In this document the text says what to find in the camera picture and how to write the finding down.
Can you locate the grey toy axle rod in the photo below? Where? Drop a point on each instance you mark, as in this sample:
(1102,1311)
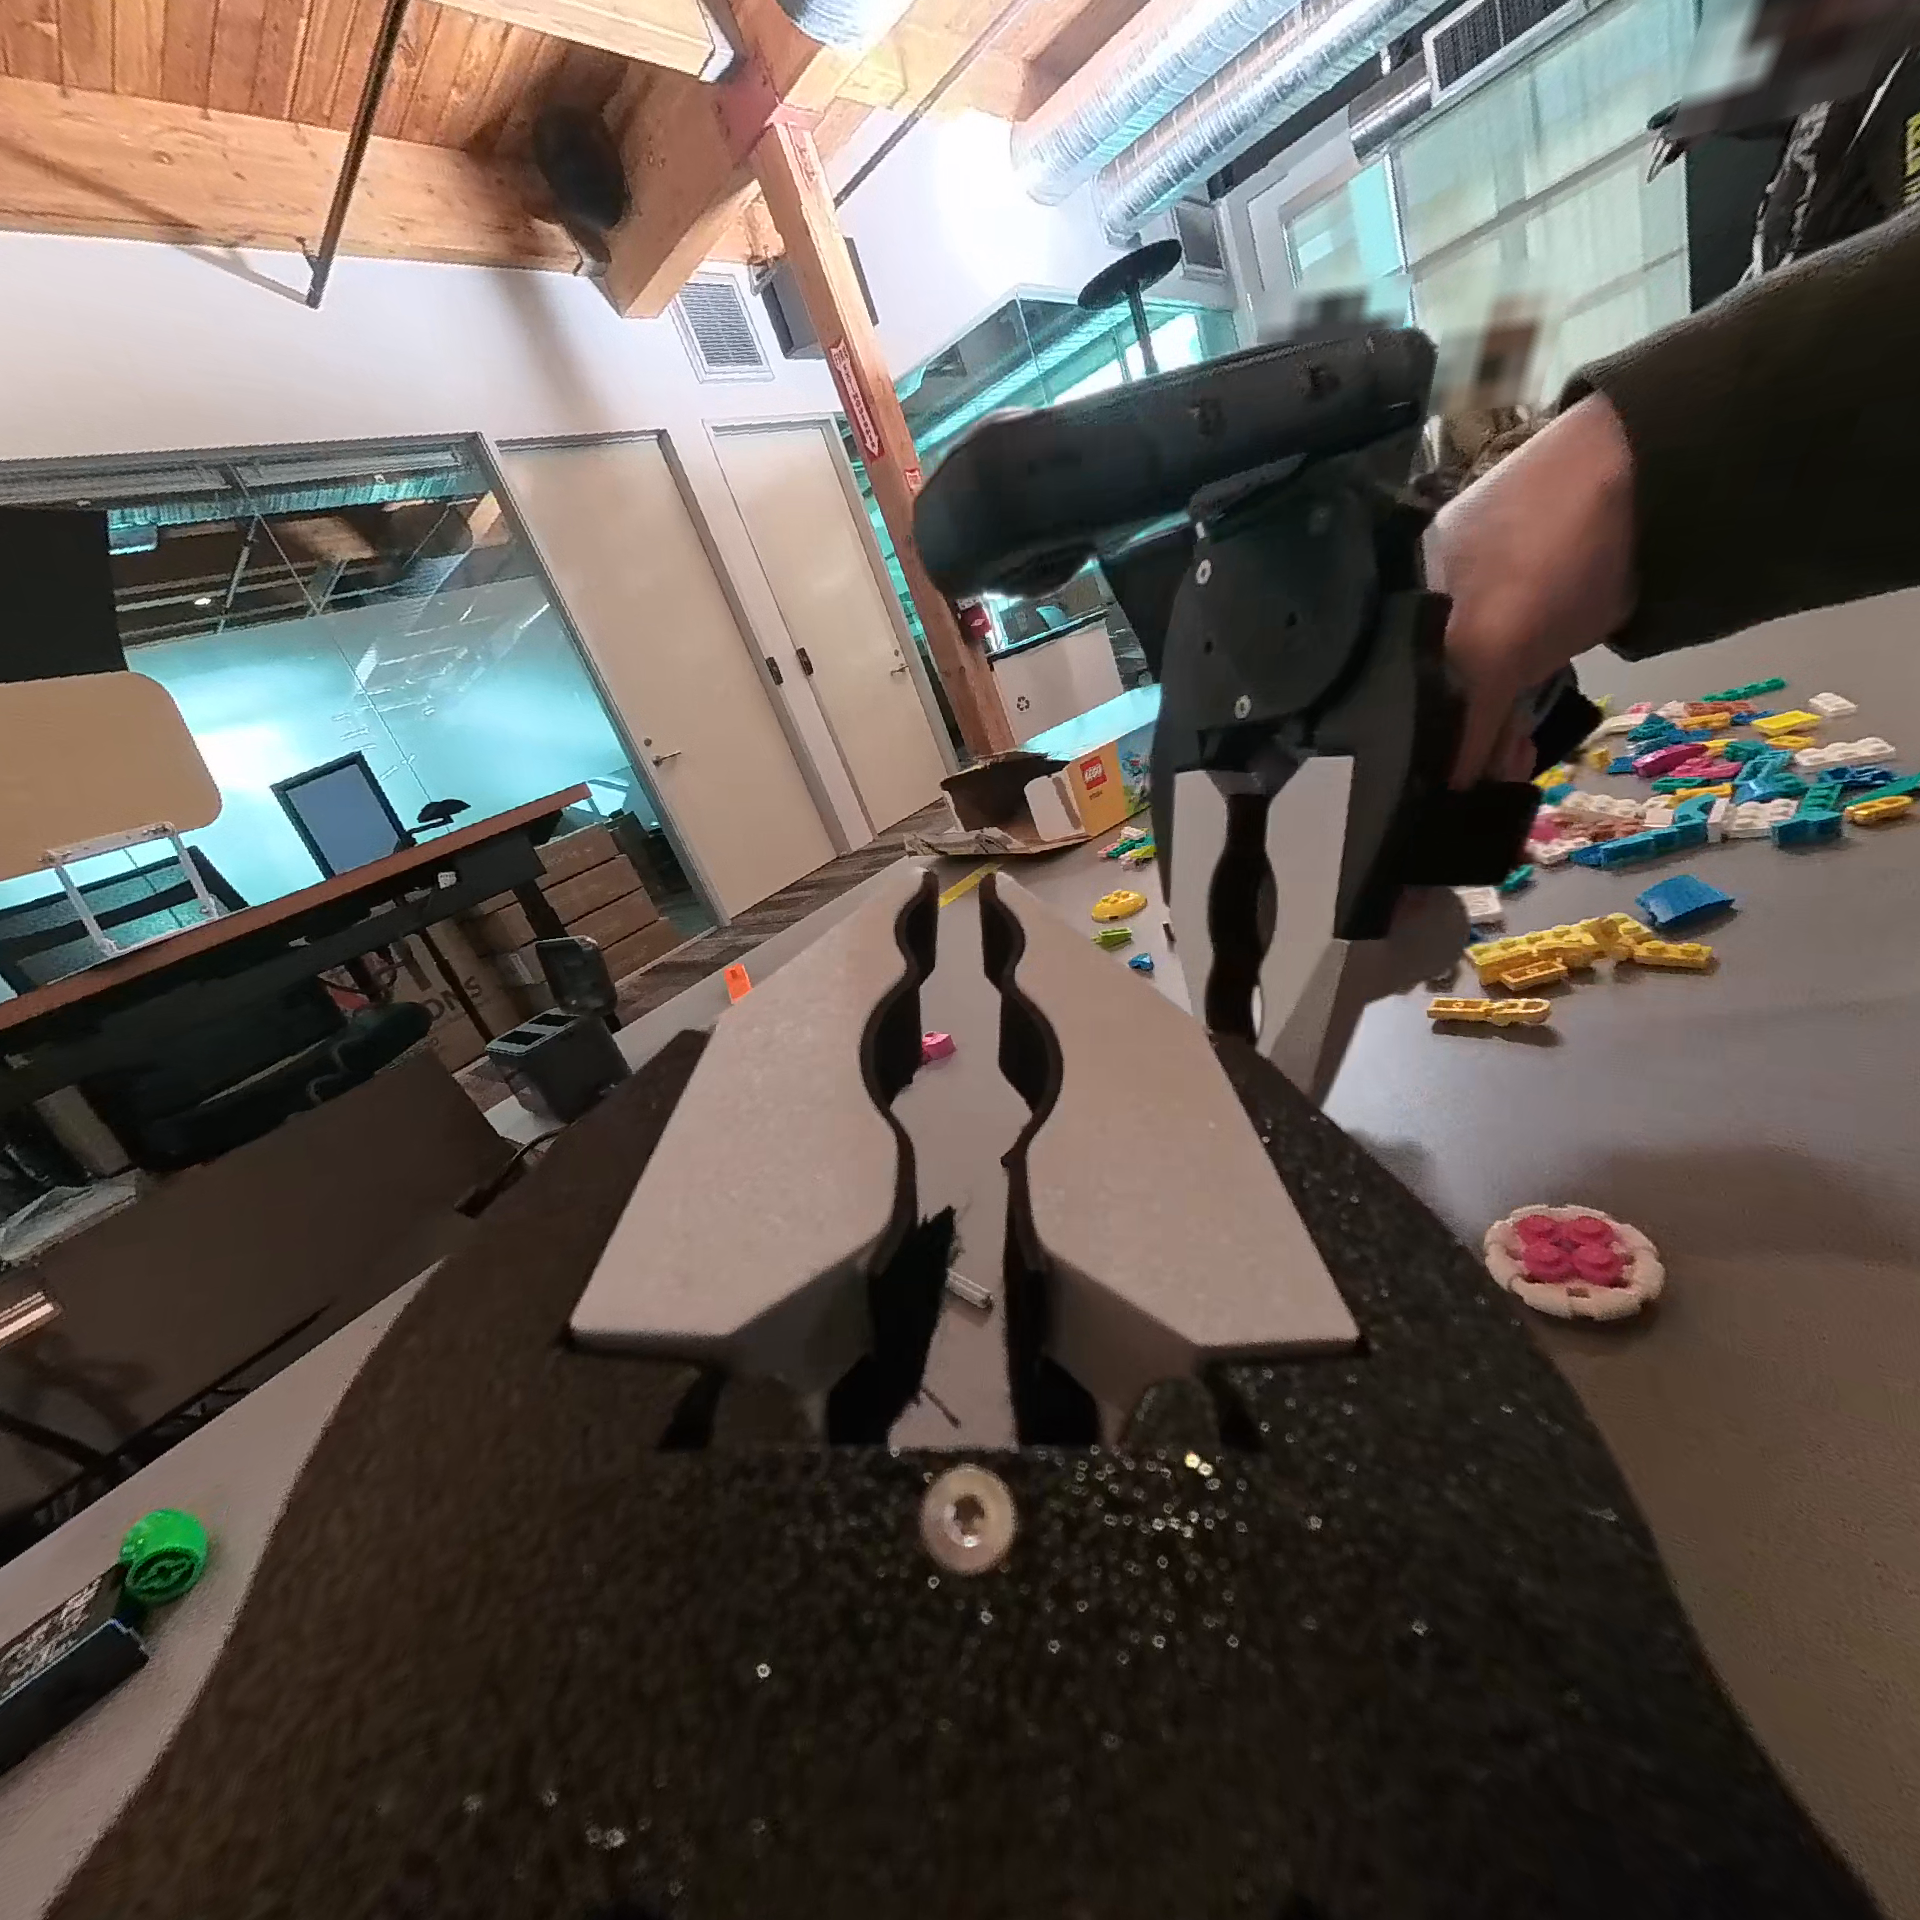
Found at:
(967,1287)

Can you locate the wall vent grille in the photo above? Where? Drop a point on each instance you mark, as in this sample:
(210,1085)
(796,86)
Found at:
(720,323)

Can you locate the yellow round toy plate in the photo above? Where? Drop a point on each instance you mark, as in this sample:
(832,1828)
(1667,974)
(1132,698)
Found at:
(1118,907)

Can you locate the blue curved toy brick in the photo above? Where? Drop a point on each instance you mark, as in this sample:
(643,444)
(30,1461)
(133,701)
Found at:
(1683,905)

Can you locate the person's right forearm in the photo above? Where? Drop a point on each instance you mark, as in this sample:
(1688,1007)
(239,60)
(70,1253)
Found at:
(1771,452)

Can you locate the glass office partition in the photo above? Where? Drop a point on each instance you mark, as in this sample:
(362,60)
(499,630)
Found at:
(376,630)

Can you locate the black monitor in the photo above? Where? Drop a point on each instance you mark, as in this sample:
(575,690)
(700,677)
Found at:
(339,819)

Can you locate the brown wooden table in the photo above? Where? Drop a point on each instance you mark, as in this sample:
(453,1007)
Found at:
(300,915)

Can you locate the white recycling bin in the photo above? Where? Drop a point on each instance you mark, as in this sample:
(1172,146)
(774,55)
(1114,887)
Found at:
(1059,676)

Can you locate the black disc floor lamp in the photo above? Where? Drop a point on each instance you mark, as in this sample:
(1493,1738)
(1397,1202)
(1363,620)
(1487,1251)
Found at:
(1138,265)

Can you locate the pile of colourful toy bricks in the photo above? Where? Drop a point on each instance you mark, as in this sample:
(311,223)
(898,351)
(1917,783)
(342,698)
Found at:
(1725,781)

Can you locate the dark round ceiling fixture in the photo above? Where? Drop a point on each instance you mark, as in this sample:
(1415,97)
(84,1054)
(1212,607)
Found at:
(581,165)

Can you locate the black wall speaker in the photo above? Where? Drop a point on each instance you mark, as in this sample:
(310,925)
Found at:
(796,307)

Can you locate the wooden post with red signs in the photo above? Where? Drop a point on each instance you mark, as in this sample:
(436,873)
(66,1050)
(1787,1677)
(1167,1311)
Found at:
(870,452)

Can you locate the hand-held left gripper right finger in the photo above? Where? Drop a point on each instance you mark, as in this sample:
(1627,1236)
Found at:
(1202,1202)

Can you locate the black charger with slots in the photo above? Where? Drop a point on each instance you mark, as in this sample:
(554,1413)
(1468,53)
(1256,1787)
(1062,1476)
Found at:
(564,1050)

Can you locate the grey desk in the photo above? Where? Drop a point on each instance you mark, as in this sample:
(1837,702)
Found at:
(1725,1126)

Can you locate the white wall air unit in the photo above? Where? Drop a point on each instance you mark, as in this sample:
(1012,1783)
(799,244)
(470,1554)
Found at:
(1500,44)

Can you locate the group of green toy bricks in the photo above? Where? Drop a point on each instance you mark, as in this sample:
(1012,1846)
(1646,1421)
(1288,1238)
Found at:
(163,1559)

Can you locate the black flag panel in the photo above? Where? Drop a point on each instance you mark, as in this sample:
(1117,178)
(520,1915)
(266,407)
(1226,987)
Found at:
(60,594)

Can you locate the silver air duct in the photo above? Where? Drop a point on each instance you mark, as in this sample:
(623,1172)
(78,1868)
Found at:
(1202,107)
(839,15)

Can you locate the red fire extinguisher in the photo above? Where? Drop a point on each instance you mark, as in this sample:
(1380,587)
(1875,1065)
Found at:
(980,622)

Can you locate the beige board on stand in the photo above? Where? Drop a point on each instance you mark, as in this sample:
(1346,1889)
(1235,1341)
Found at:
(106,765)

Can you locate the paned window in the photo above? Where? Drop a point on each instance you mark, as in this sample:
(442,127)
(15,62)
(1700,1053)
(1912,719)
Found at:
(1051,359)

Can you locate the white door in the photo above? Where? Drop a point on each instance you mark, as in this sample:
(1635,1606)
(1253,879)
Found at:
(662,661)
(826,630)

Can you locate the colourful cardboard box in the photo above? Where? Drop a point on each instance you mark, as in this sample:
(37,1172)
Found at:
(1080,788)

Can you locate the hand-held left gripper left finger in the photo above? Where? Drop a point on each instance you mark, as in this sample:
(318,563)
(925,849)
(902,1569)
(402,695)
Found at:
(734,1186)

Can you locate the person's right hand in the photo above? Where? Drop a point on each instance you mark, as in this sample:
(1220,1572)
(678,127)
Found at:
(1530,556)

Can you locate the black hanging pipe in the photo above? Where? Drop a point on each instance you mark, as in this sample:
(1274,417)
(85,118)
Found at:
(354,149)

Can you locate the white round pie toy brick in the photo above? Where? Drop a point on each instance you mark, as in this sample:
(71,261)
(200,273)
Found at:
(1575,1262)

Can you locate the stack of cardboard boxes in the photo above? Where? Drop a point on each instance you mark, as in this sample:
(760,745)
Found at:
(587,902)

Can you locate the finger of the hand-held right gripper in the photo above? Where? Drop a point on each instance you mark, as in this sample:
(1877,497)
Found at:
(1314,902)
(1195,855)

